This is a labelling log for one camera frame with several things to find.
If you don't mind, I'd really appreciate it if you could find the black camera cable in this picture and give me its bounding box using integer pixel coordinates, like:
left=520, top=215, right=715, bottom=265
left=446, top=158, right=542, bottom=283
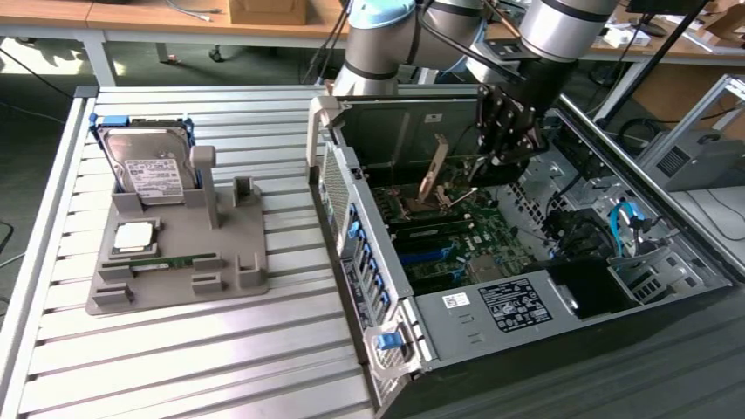
left=419, top=0, right=526, bottom=84

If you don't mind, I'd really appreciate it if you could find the black monitor stand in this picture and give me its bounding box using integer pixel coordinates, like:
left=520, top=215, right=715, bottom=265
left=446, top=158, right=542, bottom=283
left=626, top=0, right=705, bottom=38

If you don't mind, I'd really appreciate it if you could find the hard disk in blue frame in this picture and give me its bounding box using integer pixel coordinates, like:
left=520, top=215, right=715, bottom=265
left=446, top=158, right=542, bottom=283
left=90, top=112, right=203, bottom=207

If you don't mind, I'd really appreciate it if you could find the silver CPU chip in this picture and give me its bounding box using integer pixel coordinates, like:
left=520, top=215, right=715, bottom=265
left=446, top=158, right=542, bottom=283
left=114, top=222, right=159, bottom=254

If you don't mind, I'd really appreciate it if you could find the black hanging cable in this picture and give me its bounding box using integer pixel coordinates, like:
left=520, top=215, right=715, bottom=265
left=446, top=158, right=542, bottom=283
left=299, top=0, right=351, bottom=86

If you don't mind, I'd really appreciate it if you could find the white small box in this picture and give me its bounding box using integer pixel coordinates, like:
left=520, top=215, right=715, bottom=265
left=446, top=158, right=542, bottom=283
left=604, top=28, right=652, bottom=49

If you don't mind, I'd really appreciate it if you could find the graphics card with metal bracket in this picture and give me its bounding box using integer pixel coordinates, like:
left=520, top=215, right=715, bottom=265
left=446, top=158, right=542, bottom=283
left=418, top=133, right=531, bottom=206

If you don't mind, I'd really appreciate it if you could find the grey disk bay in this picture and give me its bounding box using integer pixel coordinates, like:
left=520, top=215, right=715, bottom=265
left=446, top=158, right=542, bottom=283
left=607, top=246, right=732, bottom=306

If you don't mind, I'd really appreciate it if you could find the green motherboard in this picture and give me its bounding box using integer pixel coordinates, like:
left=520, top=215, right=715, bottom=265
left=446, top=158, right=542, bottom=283
left=364, top=163, right=538, bottom=298

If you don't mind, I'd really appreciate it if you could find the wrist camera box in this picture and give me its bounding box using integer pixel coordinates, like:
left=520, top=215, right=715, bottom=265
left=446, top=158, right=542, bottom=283
left=483, top=38, right=526, bottom=62

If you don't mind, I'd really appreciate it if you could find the black wire bundle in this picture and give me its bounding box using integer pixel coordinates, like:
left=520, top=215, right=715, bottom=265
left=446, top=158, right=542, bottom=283
left=540, top=208, right=620, bottom=263

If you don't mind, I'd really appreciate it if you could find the black coiled cable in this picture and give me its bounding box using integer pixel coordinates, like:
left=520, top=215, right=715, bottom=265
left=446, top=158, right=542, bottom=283
left=616, top=118, right=664, bottom=152

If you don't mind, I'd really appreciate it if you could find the aluminium profile frame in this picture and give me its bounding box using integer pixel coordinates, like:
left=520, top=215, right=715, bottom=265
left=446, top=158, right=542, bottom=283
left=660, top=72, right=745, bottom=148

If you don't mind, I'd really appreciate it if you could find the open grey PC case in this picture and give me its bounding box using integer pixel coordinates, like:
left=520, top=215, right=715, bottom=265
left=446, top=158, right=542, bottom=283
left=306, top=85, right=745, bottom=418

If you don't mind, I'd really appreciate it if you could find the grey chipset heatsink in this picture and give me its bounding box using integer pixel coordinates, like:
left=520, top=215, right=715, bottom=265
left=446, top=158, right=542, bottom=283
left=468, top=255, right=507, bottom=284

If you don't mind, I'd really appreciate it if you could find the grey computer tower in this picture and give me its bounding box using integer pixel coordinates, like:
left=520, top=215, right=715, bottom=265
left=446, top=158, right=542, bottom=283
left=638, top=128, right=745, bottom=193

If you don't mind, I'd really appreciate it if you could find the brown cardboard box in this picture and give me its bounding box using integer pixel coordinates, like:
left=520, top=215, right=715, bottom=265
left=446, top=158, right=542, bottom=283
left=701, top=0, right=745, bottom=49
left=228, top=0, right=308, bottom=25

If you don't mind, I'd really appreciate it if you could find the white cable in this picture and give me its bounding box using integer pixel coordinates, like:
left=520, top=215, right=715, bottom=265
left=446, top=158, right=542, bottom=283
left=164, top=0, right=226, bottom=22

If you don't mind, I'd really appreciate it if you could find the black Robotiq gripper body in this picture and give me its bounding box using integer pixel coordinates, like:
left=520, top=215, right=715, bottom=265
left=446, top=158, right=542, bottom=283
left=511, top=55, right=579, bottom=117

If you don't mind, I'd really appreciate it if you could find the grey power supply unit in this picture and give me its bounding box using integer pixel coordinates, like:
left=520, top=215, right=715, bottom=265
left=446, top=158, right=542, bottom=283
left=410, top=269, right=584, bottom=363

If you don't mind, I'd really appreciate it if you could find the blue wire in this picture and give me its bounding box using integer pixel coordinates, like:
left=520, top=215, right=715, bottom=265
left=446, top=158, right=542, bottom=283
left=607, top=196, right=647, bottom=259

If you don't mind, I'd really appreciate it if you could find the black tripod pole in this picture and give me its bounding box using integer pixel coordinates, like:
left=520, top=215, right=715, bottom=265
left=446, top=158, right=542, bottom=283
left=592, top=0, right=719, bottom=130

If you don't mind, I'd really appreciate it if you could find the perforated metal drive cage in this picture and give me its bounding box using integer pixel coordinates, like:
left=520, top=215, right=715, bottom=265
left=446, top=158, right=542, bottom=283
left=498, top=130, right=634, bottom=228

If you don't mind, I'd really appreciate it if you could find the green RAM stick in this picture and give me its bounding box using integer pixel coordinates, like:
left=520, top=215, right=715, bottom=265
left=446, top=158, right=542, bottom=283
left=131, top=255, right=216, bottom=271

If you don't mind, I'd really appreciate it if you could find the metal socket cover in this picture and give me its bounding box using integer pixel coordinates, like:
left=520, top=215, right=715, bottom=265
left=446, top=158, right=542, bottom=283
left=436, top=182, right=483, bottom=209

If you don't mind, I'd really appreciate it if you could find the CPU socket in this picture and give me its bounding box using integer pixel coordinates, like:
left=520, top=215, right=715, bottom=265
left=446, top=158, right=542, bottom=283
left=395, top=185, right=450, bottom=219

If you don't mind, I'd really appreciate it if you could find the wooden desk grey frame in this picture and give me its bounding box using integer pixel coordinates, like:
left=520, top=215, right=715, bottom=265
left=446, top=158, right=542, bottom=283
left=0, top=0, right=351, bottom=87
left=483, top=0, right=745, bottom=127

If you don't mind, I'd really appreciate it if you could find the grey plastic parts rack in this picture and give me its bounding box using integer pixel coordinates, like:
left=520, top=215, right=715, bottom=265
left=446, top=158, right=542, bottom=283
left=86, top=145, right=272, bottom=316

